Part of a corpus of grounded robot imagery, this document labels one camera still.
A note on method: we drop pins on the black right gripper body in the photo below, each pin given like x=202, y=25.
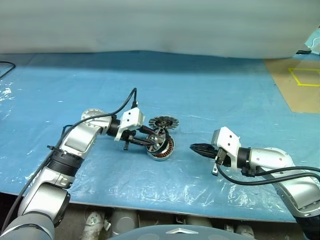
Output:
x=214, y=153

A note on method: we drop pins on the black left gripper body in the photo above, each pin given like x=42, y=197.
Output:
x=128, y=135

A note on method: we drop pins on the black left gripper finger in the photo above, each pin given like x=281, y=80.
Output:
x=142, y=141
x=146, y=130

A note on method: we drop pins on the brown board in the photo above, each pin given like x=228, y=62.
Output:
x=280, y=75

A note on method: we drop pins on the white printed bag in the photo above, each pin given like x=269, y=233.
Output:
x=93, y=222

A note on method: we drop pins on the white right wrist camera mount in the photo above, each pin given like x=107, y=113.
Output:
x=227, y=140

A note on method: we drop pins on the pale rounded container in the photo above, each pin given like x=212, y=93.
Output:
x=197, y=221

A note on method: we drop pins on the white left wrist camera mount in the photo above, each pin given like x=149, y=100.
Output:
x=131, y=118

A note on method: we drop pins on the white foam backdrop sheet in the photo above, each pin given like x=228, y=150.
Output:
x=150, y=25

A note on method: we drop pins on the yellow tape square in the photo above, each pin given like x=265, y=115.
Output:
x=294, y=77

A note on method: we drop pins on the grey round container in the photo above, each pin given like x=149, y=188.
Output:
x=122, y=220

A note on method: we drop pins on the small black object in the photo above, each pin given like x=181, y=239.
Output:
x=303, y=51

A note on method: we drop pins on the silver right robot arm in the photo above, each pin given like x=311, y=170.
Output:
x=270, y=157

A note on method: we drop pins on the black spoked rotor ring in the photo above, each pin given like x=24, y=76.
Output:
x=163, y=133

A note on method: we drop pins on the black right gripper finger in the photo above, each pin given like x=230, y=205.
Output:
x=203, y=147
x=206, y=153

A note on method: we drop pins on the grey robot torso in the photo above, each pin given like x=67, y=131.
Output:
x=180, y=233

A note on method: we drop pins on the teal fabric bundle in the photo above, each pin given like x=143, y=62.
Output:
x=312, y=37

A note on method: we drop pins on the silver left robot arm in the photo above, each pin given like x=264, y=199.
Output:
x=75, y=140

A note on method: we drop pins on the white rounded container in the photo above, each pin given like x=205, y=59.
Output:
x=243, y=230

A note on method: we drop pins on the silver stator with copper coils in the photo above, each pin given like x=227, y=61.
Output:
x=166, y=153

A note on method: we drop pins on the round metal rotor disc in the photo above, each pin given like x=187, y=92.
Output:
x=172, y=122

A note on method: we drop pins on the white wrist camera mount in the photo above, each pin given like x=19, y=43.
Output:
x=131, y=118
x=227, y=140

